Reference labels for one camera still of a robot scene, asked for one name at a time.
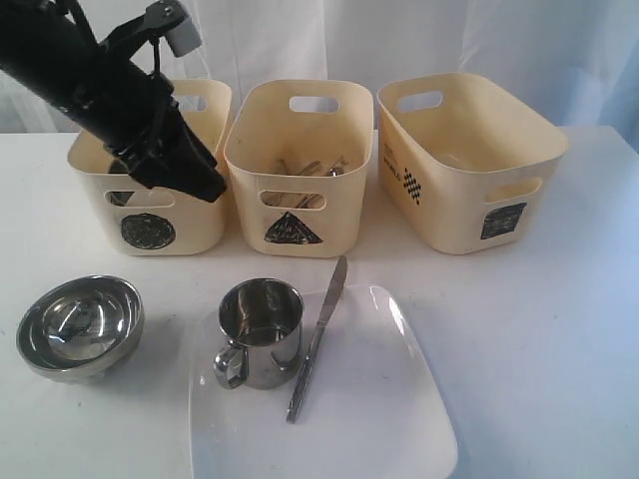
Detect cream bin with square mark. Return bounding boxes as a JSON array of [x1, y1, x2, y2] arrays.
[[377, 72, 568, 254]]

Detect white square plate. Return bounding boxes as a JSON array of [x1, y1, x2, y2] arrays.
[[189, 285, 458, 478]]

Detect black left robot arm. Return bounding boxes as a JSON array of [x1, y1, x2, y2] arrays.
[[1, 1, 226, 203]]

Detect cream bin with triangle mark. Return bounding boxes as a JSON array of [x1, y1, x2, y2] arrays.
[[224, 80, 373, 258]]

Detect long stainless steel spoon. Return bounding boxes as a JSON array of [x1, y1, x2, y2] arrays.
[[279, 161, 345, 209]]

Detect white curtain backdrop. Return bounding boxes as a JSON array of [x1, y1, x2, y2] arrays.
[[0, 0, 639, 135]]

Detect stainless steel mug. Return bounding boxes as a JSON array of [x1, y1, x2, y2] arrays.
[[213, 277, 304, 390], [108, 160, 134, 207]]

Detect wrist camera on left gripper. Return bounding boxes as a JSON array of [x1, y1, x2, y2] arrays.
[[104, 0, 202, 59]]

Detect large stainless steel bowl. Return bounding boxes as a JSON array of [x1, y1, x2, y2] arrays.
[[16, 275, 145, 383]]

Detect small steel bowl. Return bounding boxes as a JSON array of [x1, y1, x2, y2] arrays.
[[43, 294, 121, 360]]

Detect cream bin with circle mark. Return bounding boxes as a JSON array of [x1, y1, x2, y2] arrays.
[[68, 79, 233, 255]]

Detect stainless steel table knife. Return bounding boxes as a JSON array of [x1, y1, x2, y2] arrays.
[[286, 255, 348, 424]]

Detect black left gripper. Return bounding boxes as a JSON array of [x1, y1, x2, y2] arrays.
[[59, 42, 227, 203]]

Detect wooden chopstick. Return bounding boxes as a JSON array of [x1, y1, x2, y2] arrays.
[[273, 159, 290, 176], [329, 157, 347, 170]]

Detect white plastic bowl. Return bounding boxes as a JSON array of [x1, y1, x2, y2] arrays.
[[125, 190, 175, 208]]

